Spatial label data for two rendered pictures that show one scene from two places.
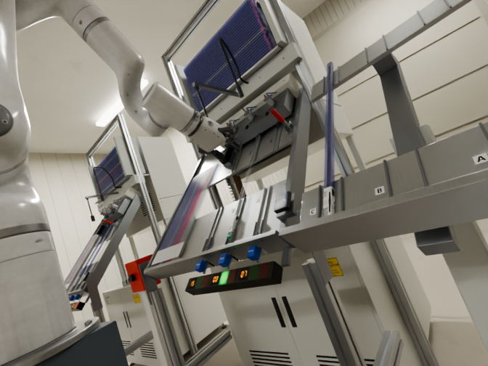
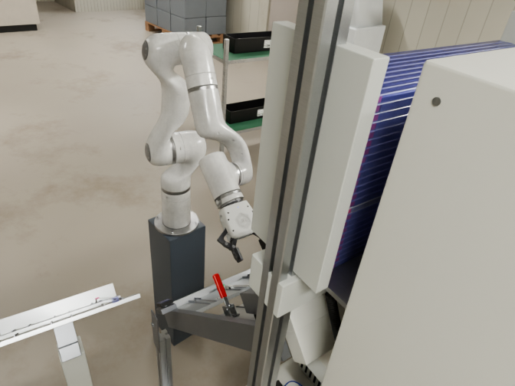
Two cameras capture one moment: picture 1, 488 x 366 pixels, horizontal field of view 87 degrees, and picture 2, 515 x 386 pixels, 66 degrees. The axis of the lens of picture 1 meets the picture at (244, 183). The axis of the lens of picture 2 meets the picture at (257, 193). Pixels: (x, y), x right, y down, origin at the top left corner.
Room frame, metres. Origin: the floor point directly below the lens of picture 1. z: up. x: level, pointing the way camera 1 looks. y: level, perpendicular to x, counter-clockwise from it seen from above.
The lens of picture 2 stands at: (1.06, -0.83, 1.80)
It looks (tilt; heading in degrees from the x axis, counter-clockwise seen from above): 34 degrees down; 103
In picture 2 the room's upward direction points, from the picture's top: 6 degrees clockwise
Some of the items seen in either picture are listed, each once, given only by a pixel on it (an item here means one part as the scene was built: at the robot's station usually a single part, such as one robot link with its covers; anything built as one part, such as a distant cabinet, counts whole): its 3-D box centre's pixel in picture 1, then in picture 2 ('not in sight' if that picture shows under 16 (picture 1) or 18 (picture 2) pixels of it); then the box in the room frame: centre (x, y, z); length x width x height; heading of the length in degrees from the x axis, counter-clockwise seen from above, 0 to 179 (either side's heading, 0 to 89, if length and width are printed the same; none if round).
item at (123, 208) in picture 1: (136, 276); not in sight; (2.07, 1.07, 0.66); 1.01 x 0.73 x 1.31; 142
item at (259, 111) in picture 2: not in sight; (251, 109); (0.15, 2.49, 0.41); 0.57 x 0.17 x 0.11; 52
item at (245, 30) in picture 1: (229, 64); (426, 139); (1.19, -0.14, 1.52); 0.51 x 0.13 x 0.27; 52
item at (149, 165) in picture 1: (146, 234); not in sight; (2.23, 0.96, 0.95); 1.33 x 0.82 x 1.90; 142
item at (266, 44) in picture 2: not in sight; (257, 41); (0.15, 2.49, 1.01); 0.57 x 0.17 x 0.11; 52
